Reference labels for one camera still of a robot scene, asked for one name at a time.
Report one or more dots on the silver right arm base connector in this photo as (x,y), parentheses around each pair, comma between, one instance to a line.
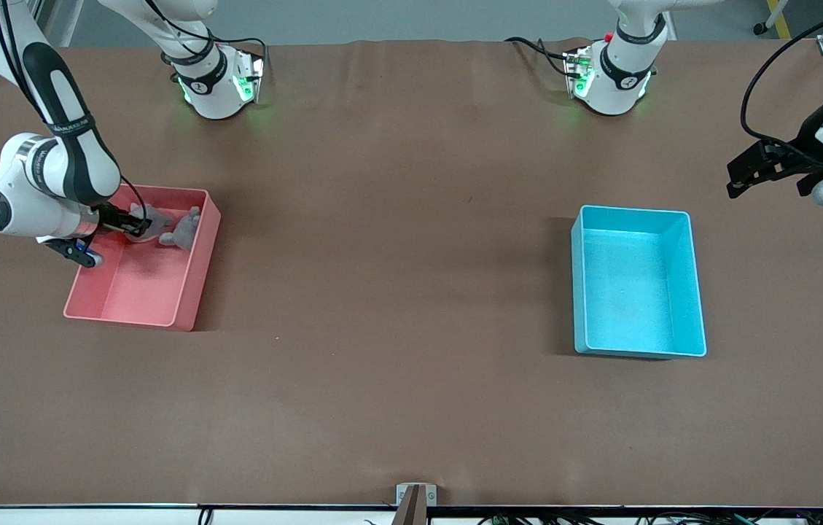
(249,79)

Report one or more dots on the grey metal table bracket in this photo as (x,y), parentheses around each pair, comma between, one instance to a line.
(417,496)

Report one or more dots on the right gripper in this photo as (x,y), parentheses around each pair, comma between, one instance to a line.
(108,218)

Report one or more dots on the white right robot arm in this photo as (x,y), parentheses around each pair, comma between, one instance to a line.
(54,168)

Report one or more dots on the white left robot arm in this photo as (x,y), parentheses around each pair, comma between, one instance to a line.
(622,80)

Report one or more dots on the blue plastic box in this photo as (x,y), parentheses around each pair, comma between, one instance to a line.
(630,292)

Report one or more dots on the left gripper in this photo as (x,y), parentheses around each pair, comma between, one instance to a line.
(810,135)

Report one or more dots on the pink plastic box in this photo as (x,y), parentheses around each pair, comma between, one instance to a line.
(141,292)

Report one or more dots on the silver left arm base connector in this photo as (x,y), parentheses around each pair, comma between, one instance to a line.
(579,73)

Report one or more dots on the grey plush toy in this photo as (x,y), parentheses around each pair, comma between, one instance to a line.
(181,233)
(152,222)

